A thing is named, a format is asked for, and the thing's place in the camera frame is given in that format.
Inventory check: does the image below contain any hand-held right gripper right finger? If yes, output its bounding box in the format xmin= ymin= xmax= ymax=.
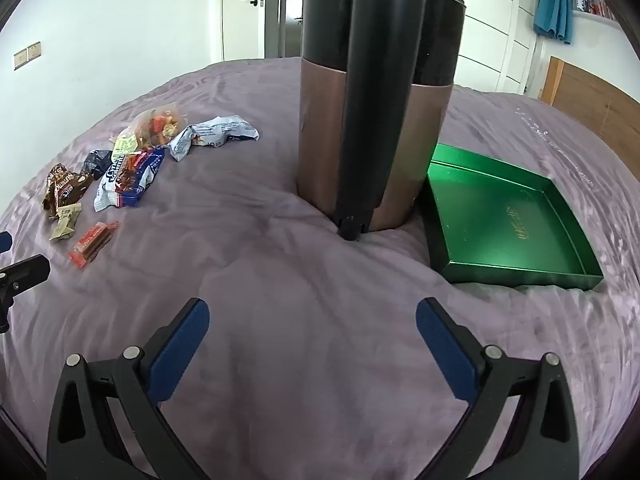
xmin=416 ymin=297 xmax=581 ymax=480

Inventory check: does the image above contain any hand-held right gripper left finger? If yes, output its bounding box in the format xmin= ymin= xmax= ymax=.
xmin=46 ymin=298 xmax=211 ymax=480

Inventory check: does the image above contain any small beige snack packet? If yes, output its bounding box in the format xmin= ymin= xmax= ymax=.
xmin=49 ymin=203 xmax=82 ymax=242

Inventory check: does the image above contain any small orange red snack packet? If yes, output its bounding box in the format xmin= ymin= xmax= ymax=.
xmin=68 ymin=221 xmax=120 ymax=270

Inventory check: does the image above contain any brown snack packet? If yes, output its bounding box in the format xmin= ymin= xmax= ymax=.
xmin=41 ymin=163 xmax=96 ymax=221

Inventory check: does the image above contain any dark navy snack packet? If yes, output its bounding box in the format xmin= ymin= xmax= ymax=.
xmin=82 ymin=149 xmax=113 ymax=180

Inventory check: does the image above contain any blue white biscuit packet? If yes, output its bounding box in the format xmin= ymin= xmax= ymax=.
xmin=93 ymin=147 xmax=167 ymax=212

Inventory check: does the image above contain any green tray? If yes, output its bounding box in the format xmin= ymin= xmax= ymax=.
xmin=419 ymin=143 xmax=605 ymax=292

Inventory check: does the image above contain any clear candy bag green label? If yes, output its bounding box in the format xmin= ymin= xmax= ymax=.
xmin=111 ymin=105 xmax=187 ymax=158

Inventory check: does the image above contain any white blue snack packet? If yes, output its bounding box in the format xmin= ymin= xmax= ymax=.
xmin=169 ymin=116 xmax=261 ymax=162

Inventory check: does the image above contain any purple bed blanket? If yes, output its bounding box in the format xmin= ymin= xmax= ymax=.
xmin=0 ymin=55 xmax=640 ymax=480

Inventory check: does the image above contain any bronze and black thermos jug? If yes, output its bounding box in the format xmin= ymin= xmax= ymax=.
xmin=295 ymin=0 xmax=468 ymax=242

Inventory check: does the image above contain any wooden headboard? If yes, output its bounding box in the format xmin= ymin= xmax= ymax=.
xmin=540 ymin=56 xmax=640 ymax=183

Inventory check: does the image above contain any white wardrobe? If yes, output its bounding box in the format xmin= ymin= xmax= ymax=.
xmin=452 ymin=0 xmax=543 ymax=96

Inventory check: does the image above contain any white door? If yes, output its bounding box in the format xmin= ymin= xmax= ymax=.
xmin=220 ymin=0 xmax=271 ymax=63

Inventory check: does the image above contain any teal hanging cloth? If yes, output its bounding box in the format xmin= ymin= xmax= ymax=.
xmin=532 ymin=0 xmax=573 ymax=45

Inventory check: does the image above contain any beige wall switch panel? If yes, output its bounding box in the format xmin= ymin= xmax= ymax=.
xmin=12 ymin=41 xmax=43 ymax=71

